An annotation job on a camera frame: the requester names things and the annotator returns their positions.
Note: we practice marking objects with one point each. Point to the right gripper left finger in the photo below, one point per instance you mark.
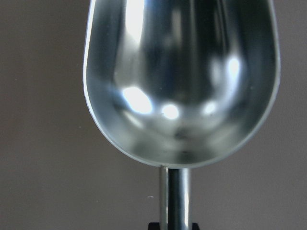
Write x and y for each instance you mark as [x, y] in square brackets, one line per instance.
[154, 226]

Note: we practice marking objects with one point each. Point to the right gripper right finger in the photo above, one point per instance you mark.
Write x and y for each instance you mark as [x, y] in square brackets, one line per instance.
[195, 226]

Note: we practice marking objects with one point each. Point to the metal ice scoop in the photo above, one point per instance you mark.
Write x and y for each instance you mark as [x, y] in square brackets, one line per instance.
[180, 84]

